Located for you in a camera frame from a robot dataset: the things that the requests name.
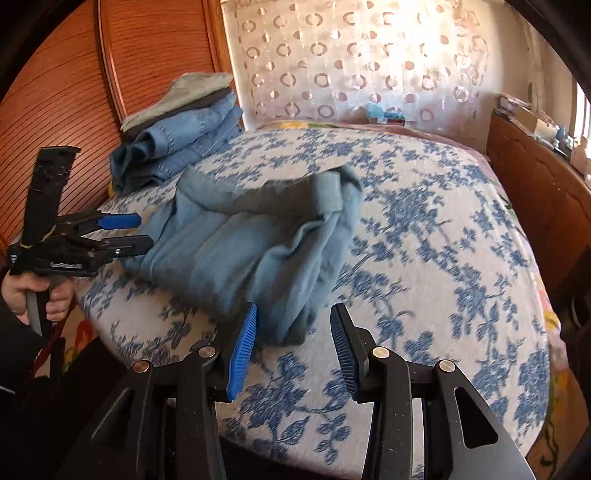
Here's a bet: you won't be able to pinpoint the colourful flowered blanket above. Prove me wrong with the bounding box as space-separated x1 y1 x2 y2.
32 117 576 467

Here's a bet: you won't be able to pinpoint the wooden slatted wardrobe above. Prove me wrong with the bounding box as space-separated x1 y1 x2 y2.
0 0 237 243

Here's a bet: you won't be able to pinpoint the window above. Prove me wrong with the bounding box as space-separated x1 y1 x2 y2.
575 78 591 141

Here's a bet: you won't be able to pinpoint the folded light grey pants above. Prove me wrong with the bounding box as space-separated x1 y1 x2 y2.
121 72 235 131

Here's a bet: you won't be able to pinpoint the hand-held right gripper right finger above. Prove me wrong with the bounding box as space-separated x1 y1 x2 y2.
329 302 534 480

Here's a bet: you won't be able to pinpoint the person's left hand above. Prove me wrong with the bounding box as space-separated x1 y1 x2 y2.
1 275 75 325

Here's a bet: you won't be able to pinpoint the person's left forearm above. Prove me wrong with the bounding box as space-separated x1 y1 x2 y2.
0 298 51 398

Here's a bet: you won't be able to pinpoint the blue box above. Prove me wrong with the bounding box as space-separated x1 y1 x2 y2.
366 103 408 126

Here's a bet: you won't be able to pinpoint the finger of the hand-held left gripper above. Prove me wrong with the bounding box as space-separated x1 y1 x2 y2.
56 209 142 237
51 233 154 267

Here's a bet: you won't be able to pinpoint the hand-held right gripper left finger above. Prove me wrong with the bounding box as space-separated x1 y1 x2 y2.
60 302 259 480

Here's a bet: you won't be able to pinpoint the white curtain with circles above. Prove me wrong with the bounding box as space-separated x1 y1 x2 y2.
222 0 533 129

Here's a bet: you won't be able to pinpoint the blue floral bedspread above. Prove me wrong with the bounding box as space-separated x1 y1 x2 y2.
74 124 562 480

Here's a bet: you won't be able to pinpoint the cardboard box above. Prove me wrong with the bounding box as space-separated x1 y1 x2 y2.
526 115 555 140

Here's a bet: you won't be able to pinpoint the blue-grey pants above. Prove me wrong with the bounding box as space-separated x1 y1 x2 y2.
122 162 365 347

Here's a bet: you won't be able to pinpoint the folded blue jeans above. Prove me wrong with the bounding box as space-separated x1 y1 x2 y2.
110 127 246 195
131 98 243 160

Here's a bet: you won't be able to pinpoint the clutter of small household things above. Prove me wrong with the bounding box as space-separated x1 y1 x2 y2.
496 91 591 177

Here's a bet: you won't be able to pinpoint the wooden cabinet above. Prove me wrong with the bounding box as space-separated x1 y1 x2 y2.
485 110 591 298

